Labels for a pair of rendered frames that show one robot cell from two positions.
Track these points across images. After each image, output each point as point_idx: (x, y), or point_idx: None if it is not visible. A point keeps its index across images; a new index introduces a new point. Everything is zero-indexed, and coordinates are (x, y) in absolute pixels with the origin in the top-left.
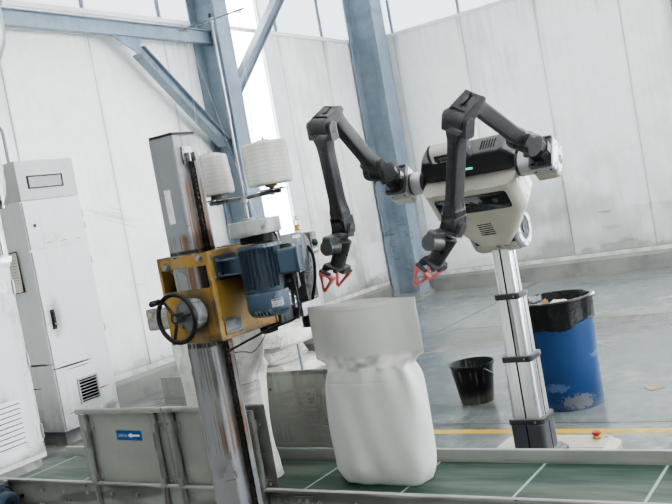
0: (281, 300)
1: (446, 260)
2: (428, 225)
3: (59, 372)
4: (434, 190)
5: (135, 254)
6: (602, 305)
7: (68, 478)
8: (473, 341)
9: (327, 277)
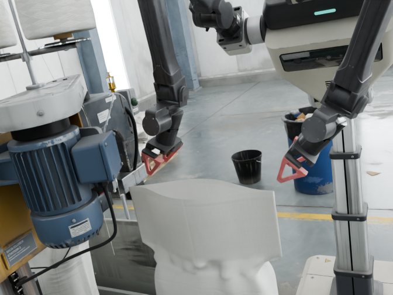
0: (86, 223)
1: (208, 70)
2: (197, 50)
3: None
4: (280, 39)
5: (15, 75)
6: (304, 99)
7: None
8: (233, 125)
9: (153, 160)
